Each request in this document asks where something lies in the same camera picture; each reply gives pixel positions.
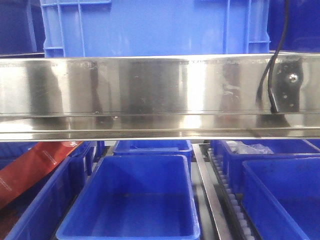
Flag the blue bin rear centre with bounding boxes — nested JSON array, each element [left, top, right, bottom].
[[113, 140, 193, 161]]

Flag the blue bin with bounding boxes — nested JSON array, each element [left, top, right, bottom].
[[210, 139, 320, 194], [0, 141, 97, 240], [242, 157, 320, 240], [113, 140, 193, 161], [55, 155, 201, 240]]

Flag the blue bin front centre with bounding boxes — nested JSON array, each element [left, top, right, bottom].
[[55, 155, 201, 240]]

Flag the clear plastic bag in bin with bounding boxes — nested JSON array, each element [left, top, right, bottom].
[[226, 140, 274, 155]]

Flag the blue bin rear right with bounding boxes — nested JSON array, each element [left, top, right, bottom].
[[210, 139, 320, 194]]

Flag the stainless steel shelf beam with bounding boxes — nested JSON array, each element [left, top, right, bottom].
[[0, 53, 320, 142]]

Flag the blue bin front right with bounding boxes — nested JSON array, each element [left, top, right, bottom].
[[242, 157, 320, 240]]

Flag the blue bin front left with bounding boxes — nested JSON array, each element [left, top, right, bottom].
[[0, 141, 97, 240]]

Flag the red cardboard package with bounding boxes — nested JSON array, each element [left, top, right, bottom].
[[0, 141, 83, 209]]

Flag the large light blue crate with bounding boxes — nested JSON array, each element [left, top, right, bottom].
[[40, 0, 270, 58]]

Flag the dark blue crate upper left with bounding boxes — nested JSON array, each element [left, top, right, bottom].
[[0, 0, 45, 55]]

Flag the dark blue crate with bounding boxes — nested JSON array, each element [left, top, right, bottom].
[[267, 0, 320, 53], [0, 0, 45, 55]]

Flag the dark blue crate upper right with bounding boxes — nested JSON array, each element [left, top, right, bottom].
[[267, 0, 320, 53]]

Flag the steel roller track rail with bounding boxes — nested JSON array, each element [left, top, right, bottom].
[[193, 144, 233, 240]]

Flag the black cable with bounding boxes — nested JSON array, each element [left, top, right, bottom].
[[267, 0, 290, 113]]

